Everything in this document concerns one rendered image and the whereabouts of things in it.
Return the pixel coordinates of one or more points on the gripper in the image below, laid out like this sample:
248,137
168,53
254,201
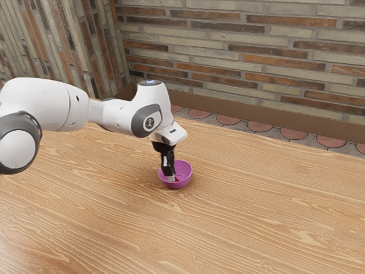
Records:
161,148

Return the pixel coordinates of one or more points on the purple bowl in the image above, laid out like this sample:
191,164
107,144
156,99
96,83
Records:
182,178

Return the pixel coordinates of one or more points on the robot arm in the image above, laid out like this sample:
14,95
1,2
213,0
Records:
57,105

